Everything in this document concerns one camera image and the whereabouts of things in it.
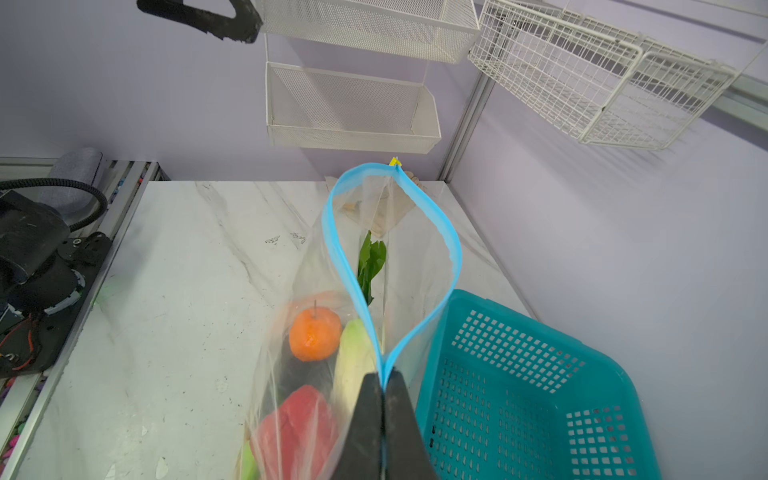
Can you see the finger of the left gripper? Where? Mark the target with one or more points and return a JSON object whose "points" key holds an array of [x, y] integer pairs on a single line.
{"points": [[243, 27]]}

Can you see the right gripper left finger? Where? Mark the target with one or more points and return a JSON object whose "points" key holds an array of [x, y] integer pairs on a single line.
{"points": [[361, 455]]}

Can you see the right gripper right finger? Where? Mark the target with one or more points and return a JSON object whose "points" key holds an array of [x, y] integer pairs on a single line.
{"points": [[404, 453]]}

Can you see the white toy radish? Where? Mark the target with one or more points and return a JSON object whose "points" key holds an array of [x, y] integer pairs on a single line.
{"points": [[356, 356]]}

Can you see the orange toy fruit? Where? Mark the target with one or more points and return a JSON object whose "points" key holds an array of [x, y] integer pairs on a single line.
{"points": [[315, 333]]}

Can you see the clear zip top bag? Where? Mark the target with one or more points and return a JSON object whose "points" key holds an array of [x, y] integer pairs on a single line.
{"points": [[423, 266]]}

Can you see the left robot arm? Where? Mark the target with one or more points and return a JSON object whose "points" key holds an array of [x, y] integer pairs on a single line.
{"points": [[30, 231]]}

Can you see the white mesh lower shelf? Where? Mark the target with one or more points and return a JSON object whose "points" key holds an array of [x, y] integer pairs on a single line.
{"points": [[310, 108]]}

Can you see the white mesh shelf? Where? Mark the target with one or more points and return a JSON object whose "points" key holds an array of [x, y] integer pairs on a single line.
{"points": [[442, 31], [310, 108]]}

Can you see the teal plastic basket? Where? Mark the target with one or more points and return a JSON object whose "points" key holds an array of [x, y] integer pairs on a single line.
{"points": [[507, 397]]}

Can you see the white mesh upper shelf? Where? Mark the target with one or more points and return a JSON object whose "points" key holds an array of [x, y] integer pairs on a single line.
{"points": [[442, 31]]}

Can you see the grey cloth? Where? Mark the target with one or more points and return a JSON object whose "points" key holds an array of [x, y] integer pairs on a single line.
{"points": [[86, 165]]}

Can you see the beige work glove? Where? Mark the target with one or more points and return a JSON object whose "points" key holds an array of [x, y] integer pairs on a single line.
{"points": [[378, 205]]}

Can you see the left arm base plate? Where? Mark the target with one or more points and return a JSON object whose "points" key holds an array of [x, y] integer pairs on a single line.
{"points": [[40, 316]]}

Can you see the white wire basket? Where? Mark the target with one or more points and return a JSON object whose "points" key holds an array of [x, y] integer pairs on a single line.
{"points": [[597, 83]]}

